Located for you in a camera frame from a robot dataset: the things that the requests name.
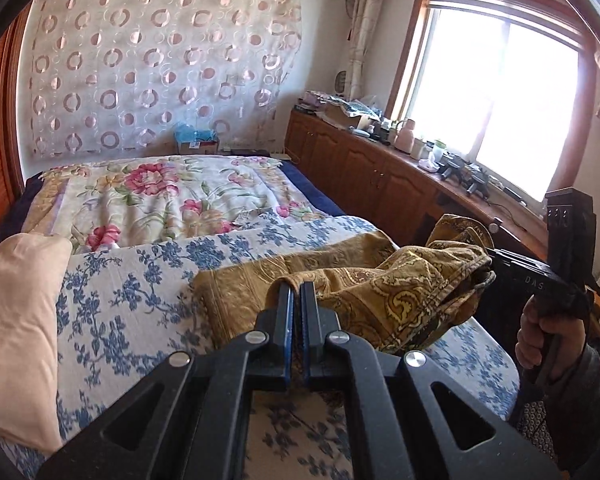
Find pink thermos jug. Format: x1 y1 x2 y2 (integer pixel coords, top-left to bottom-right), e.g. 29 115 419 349
394 118 416 152

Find blue plastic bag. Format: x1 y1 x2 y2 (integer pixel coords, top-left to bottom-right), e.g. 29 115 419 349
173 122 219 145

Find mustard patterned garment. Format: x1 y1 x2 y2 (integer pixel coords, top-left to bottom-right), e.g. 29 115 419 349
192 213 499 357

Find person's right forearm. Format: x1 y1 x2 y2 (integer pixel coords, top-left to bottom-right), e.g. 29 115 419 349
509 342 600 476

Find wooden cabinet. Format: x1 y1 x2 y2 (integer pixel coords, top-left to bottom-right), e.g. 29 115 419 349
284 109 573 263

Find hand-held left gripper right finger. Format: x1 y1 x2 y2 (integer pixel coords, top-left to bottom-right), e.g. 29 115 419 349
301 281 562 480

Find thin black cable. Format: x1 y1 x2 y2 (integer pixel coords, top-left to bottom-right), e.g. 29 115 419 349
489 193 548 223

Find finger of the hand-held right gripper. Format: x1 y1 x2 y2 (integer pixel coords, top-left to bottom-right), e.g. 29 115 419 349
482 247 518 293

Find person's right hand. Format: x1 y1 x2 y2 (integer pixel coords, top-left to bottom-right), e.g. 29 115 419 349
514 294 588 382

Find circle-patterned wall curtain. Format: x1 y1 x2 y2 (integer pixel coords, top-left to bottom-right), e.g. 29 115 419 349
16 0 304 162

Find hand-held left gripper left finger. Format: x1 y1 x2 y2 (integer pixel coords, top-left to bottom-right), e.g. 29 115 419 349
37 281 297 480

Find black device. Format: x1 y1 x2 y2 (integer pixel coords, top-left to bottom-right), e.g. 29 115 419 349
439 157 464 182
464 169 492 197

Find floral blanket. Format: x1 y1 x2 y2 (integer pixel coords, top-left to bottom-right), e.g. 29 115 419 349
19 154 522 480

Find pink pillow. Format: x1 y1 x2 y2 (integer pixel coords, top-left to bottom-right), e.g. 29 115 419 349
0 233 74 455

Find cardboard box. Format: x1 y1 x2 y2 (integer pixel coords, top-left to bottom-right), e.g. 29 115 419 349
177 140 220 156

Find pile of papers and bags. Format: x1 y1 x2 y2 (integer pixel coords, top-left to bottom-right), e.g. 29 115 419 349
292 89 383 132

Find wooden headboard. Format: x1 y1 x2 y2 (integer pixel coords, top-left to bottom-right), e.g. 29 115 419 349
0 22 28 266

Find window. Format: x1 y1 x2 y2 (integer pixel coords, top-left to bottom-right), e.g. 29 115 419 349
384 0 600 207

